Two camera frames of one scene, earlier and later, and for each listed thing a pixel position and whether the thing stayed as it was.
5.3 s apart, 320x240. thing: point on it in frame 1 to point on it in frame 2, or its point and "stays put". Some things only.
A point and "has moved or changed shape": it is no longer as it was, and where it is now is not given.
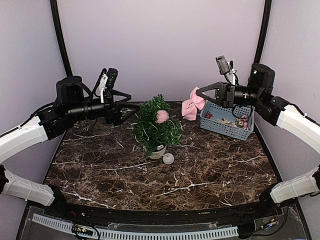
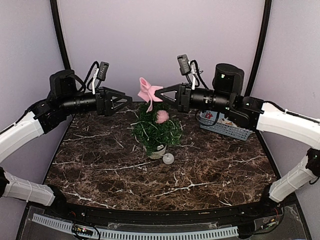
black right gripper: (225, 93) to (183, 95)
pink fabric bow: (189, 106) has moved or changed shape
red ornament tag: (209, 115) stays put
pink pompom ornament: (162, 116) stays put
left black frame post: (57, 22) stays put
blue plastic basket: (236, 122) stays put
